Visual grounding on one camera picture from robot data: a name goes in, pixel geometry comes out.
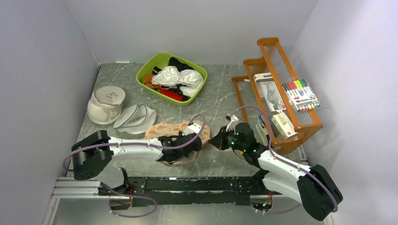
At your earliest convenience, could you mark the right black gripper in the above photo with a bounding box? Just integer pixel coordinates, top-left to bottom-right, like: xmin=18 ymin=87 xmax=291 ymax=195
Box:
xmin=208 ymin=126 xmax=246 ymax=152

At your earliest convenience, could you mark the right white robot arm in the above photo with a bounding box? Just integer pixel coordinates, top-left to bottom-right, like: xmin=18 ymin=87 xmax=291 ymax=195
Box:
xmin=209 ymin=123 xmax=343 ymax=221

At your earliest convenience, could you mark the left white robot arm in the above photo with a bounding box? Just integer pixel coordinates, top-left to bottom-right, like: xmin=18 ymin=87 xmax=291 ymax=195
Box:
xmin=71 ymin=130 xmax=202 ymax=195

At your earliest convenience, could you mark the white mesh laundry bag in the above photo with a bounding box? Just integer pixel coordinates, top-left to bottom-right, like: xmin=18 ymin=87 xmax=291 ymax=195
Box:
xmin=113 ymin=104 xmax=157 ymax=135

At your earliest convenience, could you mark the white bra in bin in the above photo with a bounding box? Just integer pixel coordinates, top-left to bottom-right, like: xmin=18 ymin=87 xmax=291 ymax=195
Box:
xmin=151 ymin=66 xmax=205 ymax=98

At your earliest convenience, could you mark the white cylindrical laundry bag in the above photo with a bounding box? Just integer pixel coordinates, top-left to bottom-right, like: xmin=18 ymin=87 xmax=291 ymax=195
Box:
xmin=87 ymin=86 xmax=126 ymax=125

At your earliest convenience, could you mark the red garment in bin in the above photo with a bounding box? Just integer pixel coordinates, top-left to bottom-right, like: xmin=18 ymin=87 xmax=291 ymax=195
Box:
xmin=159 ymin=88 xmax=184 ymax=101

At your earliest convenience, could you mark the small white green box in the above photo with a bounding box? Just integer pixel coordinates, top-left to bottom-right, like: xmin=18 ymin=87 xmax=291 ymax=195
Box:
xmin=271 ymin=112 xmax=298 ymax=140

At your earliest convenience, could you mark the orange wooden rack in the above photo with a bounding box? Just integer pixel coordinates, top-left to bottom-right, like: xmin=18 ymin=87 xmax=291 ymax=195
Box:
xmin=232 ymin=37 xmax=323 ymax=155

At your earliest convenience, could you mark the coloured marker pack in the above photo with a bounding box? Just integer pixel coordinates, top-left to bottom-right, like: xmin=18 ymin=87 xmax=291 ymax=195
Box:
xmin=282 ymin=79 xmax=321 ymax=113

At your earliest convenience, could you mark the black garment in bin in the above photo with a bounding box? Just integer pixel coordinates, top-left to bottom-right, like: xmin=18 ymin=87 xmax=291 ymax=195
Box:
xmin=168 ymin=57 xmax=193 ymax=72

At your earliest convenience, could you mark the green plastic bin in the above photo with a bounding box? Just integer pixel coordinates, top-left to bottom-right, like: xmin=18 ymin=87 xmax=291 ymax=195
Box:
xmin=136 ymin=52 xmax=208 ymax=106

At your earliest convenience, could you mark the green white marker pen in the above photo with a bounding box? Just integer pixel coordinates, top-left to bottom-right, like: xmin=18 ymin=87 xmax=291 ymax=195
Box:
xmin=115 ymin=61 xmax=136 ymax=64

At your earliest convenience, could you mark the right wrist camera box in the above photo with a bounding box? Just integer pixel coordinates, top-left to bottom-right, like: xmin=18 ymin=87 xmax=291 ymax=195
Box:
xmin=226 ymin=115 xmax=239 ymax=131

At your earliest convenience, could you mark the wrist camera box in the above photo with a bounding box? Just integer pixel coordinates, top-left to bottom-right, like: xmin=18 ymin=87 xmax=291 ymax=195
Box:
xmin=182 ymin=122 xmax=204 ymax=136
xmin=226 ymin=115 xmax=239 ymax=131

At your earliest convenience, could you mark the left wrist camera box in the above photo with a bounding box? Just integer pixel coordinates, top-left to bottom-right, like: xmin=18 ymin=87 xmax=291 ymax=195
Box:
xmin=182 ymin=122 xmax=204 ymax=136

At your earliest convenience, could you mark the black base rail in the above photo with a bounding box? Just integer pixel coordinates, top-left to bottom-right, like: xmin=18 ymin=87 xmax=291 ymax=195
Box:
xmin=98 ymin=175 xmax=281 ymax=207

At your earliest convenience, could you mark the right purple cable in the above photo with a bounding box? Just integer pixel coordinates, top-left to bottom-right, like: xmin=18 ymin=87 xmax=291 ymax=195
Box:
xmin=228 ymin=105 xmax=339 ymax=216

